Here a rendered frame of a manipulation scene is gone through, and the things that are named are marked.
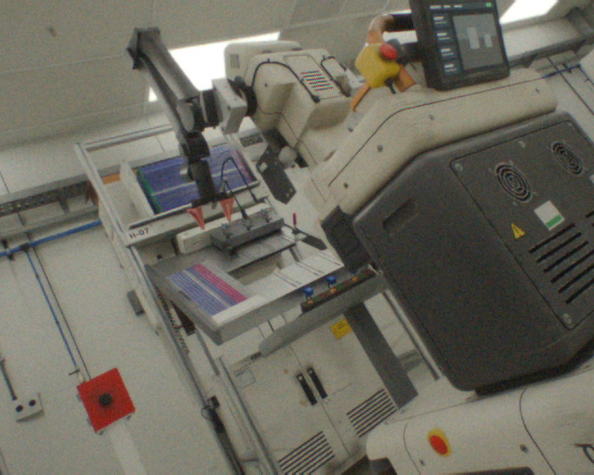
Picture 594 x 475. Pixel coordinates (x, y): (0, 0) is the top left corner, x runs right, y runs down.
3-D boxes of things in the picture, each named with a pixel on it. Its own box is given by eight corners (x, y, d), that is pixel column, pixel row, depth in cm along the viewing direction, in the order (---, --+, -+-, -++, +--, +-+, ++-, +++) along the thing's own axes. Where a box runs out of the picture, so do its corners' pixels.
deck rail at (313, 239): (368, 270, 197) (367, 255, 195) (365, 271, 196) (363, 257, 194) (274, 226, 253) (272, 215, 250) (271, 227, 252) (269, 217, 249)
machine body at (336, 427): (423, 431, 205) (347, 302, 219) (288, 537, 171) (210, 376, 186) (356, 440, 260) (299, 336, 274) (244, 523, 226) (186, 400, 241)
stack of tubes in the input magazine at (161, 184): (253, 182, 247) (229, 140, 254) (159, 214, 223) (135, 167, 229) (247, 194, 258) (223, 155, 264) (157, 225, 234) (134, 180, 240)
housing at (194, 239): (275, 231, 249) (272, 205, 243) (189, 266, 226) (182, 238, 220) (267, 227, 255) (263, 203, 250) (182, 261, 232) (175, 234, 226)
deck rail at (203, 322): (222, 344, 165) (219, 329, 162) (218, 346, 164) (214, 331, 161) (151, 275, 220) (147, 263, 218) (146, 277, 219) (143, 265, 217)
